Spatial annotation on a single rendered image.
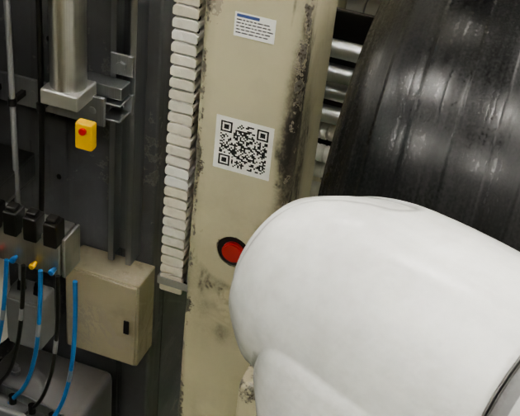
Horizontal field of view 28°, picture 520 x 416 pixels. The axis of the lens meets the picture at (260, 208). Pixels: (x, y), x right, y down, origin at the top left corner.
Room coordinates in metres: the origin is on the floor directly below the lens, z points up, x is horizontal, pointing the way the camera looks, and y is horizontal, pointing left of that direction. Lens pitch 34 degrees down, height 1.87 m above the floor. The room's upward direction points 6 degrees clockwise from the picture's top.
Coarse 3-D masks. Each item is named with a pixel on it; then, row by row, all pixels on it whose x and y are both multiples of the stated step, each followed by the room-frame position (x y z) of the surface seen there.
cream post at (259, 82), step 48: (240, 0) 1.10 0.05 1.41; (288, 0) 1.09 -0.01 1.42; (336, 0) 1.18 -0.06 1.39; (240, 48) 1.10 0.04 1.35; (288, 48) 1.08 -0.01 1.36; (240, 96) 1.10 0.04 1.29; (288, 96) 1.08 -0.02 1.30; (288, 144) 1.08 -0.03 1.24; (240, 192) 1.10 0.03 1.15; (288, 192) 1.08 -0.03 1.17; (192, 240) 1.11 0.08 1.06; (240, 240) 1.10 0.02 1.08; (192, 288) 1.11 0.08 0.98; (192, 336) 1.11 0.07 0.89; (192, 384) 1.11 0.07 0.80
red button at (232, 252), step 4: (228, 244) 1.10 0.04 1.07; (232, 244) 1.09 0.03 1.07; (236, 244) 1.09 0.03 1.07; (224, 248) 1.09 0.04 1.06; (228, 248) 1.09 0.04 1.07; (232, 248) 1.09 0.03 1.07; (236, 248) 1.09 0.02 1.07; (240, 248) 1.09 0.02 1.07; (224, 252) 1.09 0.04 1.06; (228, 252) 1.09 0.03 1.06; (232, 252) 1.09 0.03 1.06; (236, 252) 1.09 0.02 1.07; (240, 252) 1.09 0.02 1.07; (224, 256) 1.09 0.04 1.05; (228, 256) 1.09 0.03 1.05; (232, 256) 1.09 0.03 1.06; (236, 256) 1.09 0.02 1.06; (228, 260) 1.09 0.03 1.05; (232, 260) 1.09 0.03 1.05; (236, 260) 1.09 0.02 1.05
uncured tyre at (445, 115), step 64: (384, 0) 1.07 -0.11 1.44; (448, 0) 1.01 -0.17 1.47; (512, 0) 1.02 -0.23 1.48; (384, 64) 0.96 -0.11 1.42; (448, 64) 0.94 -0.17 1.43; (512, 64) 0.94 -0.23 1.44; (384, 128) 0.90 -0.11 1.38; (448, 128) 0.89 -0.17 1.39; (512, 128) 0.88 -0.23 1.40; (320, 192) 0.91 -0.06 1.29; (384, 192) 0.86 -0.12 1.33; (448, 192) 0.85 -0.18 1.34; (512, 192) 0.84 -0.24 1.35
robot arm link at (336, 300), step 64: (256, 256) 0.47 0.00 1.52; (320, 256) 0.44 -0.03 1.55; (384, 256) 0.43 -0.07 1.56; (448, 256) 0.43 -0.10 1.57; (512, 256) 0.44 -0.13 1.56; (256, 320) 0.44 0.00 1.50; (320, 320) 0.41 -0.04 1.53; (384, 320) 0.40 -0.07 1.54; (448, 320) 0.39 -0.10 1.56; (512, 320) 0.39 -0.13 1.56; (256, 384) 0.43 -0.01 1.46; (320, 384) 0.40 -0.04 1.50; (384, 384) 0.38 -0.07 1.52; (448, 384) 0.37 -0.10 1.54
